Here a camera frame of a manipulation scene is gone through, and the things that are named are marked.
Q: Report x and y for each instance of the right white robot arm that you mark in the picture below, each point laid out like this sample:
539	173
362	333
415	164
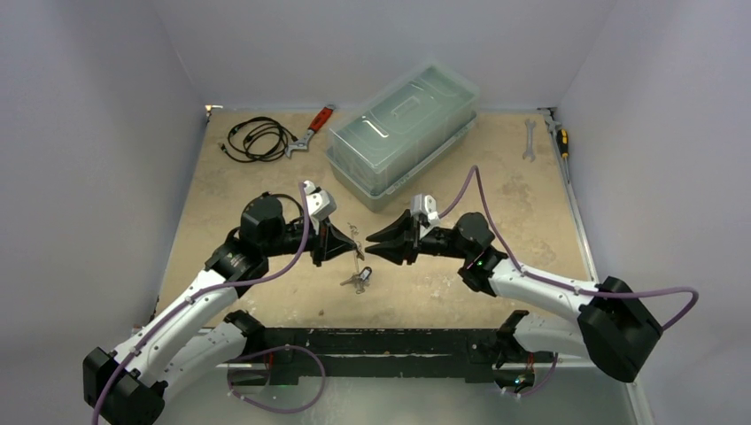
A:
603	322

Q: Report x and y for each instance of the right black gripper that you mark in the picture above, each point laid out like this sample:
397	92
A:
415	240

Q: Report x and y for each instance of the white oval keyring holder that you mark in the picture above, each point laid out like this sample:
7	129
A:
361	276

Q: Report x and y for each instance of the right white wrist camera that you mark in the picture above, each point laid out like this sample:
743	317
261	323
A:
424	209

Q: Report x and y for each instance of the red handled adjustable wrench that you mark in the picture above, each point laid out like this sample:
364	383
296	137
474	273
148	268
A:
302	144

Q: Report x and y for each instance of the yellow black screwdriver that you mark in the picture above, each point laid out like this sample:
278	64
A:
562	141

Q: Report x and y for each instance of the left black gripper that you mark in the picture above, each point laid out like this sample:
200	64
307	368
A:
329	243

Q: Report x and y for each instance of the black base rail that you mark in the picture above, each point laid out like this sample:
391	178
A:
470	354

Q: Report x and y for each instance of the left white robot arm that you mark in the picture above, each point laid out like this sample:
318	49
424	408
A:
132	383

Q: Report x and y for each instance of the clear plastic storage box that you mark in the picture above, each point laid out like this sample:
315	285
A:
381	145

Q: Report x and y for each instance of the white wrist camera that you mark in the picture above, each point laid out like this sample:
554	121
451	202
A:
319	203
424	209

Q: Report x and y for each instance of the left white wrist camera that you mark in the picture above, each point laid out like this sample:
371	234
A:
319	203

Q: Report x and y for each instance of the silver open-end spanner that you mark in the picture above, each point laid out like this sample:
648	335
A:
529	153

